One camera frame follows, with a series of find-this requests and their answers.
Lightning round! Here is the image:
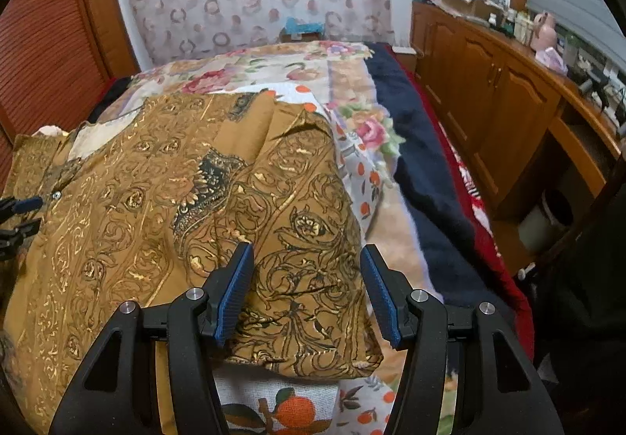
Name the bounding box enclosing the louvered wooden door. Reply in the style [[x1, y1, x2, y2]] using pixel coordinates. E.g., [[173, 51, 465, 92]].
[[0, 0, 142, 191]]

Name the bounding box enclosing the row of small bottles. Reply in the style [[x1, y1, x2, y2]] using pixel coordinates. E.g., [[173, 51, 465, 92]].
[[499, 9, 535, 45]]

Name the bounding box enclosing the cardboard box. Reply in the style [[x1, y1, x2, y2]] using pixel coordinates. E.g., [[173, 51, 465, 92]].
[[440, 0, 492, 22]]

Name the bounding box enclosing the teal box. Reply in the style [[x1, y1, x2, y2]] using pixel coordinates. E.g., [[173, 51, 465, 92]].
[[280, 18, 326, 43]]

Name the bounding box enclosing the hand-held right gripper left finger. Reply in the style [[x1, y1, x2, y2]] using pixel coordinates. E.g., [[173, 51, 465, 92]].
[[49, 242, 255, 435]]

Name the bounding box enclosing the floral blanket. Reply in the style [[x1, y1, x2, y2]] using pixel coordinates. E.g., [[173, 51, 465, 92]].
[[105, 41, 431, 299]]

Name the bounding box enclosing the white orange-print blanket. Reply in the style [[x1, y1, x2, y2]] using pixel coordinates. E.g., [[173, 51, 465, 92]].
[[215, 83, 461, 435]]

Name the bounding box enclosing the navy blanket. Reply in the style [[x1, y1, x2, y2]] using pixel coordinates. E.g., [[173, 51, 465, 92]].
[[364, 43, 514, 318]]

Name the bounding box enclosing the wooden cabinet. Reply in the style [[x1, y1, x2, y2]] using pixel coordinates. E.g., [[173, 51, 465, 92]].
[[410, 0, 626, 221]]

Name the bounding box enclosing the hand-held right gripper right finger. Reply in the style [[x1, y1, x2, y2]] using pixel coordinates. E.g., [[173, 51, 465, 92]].
[[359, 243, 565, 435]]

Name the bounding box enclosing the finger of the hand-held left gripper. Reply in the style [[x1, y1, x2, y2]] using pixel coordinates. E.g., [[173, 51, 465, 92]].
[[0, 219, 42, 260], [0, 195, 44, 223]]

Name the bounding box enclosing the golden brown patterned garment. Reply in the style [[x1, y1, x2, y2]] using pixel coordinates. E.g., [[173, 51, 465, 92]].
[[0, 93, 385, 435]]

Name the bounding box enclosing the pink figurine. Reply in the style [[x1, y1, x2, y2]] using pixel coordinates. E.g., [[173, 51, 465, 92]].
[[532, 11, 558, 52]]

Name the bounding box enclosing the waste bin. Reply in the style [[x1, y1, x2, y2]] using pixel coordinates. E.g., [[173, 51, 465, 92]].
[[517, 191, 574, 254]]

